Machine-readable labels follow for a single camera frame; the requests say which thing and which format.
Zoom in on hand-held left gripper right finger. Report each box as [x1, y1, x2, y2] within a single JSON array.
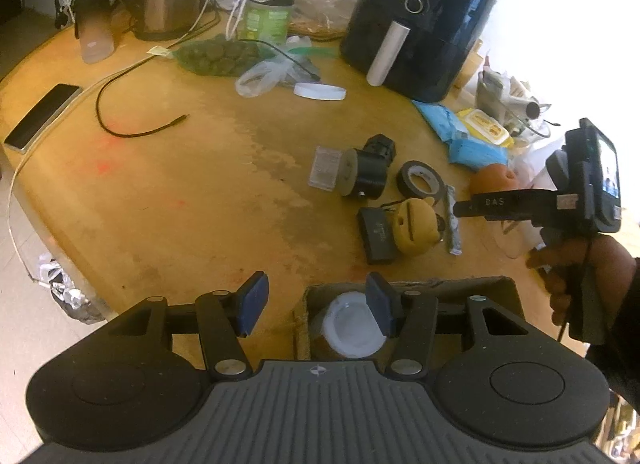
[[365, 273, 530, 378]]

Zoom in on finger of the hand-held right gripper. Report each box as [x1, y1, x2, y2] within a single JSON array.
[[452, 187, 537, 220]]

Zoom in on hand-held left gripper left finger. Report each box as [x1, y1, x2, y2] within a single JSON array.
[[107, 271, 271, 379]]

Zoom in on cardboard box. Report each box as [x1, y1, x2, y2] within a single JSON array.
[[291, 275, 591, 362]]

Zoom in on yellow bear toy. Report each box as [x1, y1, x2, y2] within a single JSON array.
[[392, 197, 448, 255]]

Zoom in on black round cylinder device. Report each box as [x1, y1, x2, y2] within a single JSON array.
[[341, 147, 390, 202]]

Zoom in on person's right forearm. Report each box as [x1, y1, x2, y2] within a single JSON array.
[[584, 257, 640, 407]]

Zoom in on person's right hand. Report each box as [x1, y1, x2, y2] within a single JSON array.
[[527, 235, 638, 326]]

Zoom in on orange round object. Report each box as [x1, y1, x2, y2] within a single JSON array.
[[470, 163, 521, 196]]

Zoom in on white lid jar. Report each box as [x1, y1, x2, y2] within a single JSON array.
[[312, 291, 389, 360]]

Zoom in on silver sachet stick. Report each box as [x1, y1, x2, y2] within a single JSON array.
[[442, 184, 464, 256]]

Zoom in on blue packet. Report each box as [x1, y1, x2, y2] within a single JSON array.
[[412, 100, 511, 168]]

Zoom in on small black box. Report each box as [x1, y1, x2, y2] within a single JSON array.
[[356, 207, 400, 265]]

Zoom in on yellow lidded box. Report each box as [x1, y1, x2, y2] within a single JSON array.
[[457, 108, 516, 148]]

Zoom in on black tape roll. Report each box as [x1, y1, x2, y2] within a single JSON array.
[[397, 160, 446, 201]]

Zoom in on clear container of utensils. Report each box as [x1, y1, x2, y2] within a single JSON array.
[[475, 69, 552, 141]]

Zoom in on black ribbed adapter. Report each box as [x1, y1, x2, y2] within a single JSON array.
[[362, 134, 399, 166]]

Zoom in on small clear plastic box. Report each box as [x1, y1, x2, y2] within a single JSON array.
[[307, 145, 344, 190]]

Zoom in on crumpled foil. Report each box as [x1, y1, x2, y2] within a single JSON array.
[[37, 254, 108, 326]]

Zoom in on black air fryer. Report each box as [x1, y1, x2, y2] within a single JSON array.
[[340, 0, 498, 103]]

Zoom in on white round lid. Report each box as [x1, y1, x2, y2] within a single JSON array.
[[293, 82, 347, 102]]

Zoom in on clear plastic bag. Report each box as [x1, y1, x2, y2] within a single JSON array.
[[235, 52, 322, 99]]

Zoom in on green plastic strips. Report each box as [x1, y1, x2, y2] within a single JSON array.
[[287, 42, 337, 58]]

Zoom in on bag of green balls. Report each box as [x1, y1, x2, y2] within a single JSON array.
[[172, 34, 263, 78]]

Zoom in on clear bag of bread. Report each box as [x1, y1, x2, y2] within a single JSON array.
[[292, 0, 372, 41]]

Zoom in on smartphone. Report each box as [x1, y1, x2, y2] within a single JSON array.
[[4, 84, 83, 153]]

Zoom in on green label jar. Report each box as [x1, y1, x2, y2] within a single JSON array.
[[237, 0, 296, 45]]

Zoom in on dark water bottle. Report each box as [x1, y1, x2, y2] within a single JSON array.
[[70, 0, 116, 64]]

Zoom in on black cable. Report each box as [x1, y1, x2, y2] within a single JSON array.
[[95, 57, 190, 138]]

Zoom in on white cord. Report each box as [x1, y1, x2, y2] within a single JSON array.
[[224, 0, 266, 41]]

